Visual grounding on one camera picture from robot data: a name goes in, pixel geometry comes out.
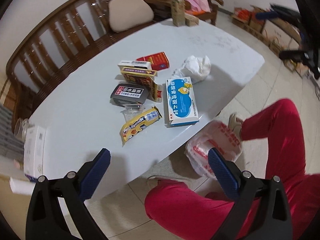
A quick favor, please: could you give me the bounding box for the black box with label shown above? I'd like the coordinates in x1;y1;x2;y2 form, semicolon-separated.
110;83;149;106

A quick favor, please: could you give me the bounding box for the beige cushion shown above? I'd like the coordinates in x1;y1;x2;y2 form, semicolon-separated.
108;0;154;33

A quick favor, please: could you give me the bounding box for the white red plastic bag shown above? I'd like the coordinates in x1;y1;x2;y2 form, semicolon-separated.
185;120;244;180

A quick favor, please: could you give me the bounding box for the wooden bench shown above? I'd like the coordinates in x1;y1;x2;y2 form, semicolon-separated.
6;0;158;128

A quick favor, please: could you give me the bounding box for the tall patterned box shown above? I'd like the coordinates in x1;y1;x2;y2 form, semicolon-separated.
171;0;185;27

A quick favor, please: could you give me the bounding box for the person's right red trouser leg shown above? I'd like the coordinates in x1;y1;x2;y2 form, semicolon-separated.
240;98;311;181

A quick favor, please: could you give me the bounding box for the clear plastic cup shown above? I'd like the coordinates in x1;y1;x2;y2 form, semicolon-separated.
121;103;145;122

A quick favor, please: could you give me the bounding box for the white carton box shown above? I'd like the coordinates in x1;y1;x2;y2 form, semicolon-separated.
23;126;46;182

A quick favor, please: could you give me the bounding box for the wooden armchair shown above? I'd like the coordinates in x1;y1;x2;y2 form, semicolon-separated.
130;0;225;26

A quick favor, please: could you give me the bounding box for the person's left red trouser leg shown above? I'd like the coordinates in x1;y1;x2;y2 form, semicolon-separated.
145;176;319;239

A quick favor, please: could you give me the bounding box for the white barcode box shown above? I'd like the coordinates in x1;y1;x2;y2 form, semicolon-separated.
118;60;152;70

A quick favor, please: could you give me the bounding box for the blue white medicine box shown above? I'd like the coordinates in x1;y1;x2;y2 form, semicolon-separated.
165;77;199;127

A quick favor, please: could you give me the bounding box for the white tissue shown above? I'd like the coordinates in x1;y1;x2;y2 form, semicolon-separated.
171;55;212;84

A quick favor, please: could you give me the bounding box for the red cardboard box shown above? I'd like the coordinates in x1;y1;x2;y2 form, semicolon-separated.
136;51;170;71

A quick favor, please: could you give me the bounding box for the beige slipper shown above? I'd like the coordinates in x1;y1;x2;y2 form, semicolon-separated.
228;113;244;141

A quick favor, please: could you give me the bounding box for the glass jar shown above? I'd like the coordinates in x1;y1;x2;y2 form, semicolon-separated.
14;118;34;141

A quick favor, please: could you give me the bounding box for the yellow snack wrapper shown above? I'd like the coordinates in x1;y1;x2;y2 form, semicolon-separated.
119;106;162;145

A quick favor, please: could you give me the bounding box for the person's red trouser leg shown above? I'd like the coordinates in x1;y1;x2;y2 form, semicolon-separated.
145;176;319;239
240;98;311;181

